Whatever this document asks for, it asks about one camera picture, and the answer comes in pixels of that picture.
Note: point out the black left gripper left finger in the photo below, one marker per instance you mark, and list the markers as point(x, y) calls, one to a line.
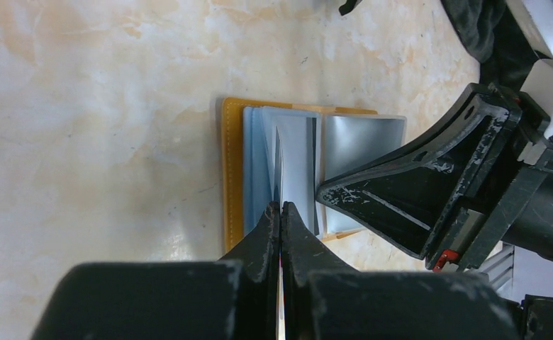
point(234, 297)

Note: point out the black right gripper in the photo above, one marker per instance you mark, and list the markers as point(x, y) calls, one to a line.
point(483, 173)

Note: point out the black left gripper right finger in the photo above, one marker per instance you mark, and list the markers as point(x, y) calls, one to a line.
point(325, 298)

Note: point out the black flower-pattern blanket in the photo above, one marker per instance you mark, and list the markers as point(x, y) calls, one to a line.
point(491, 35)

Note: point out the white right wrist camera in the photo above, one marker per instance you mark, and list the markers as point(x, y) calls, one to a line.
point(535, 19)

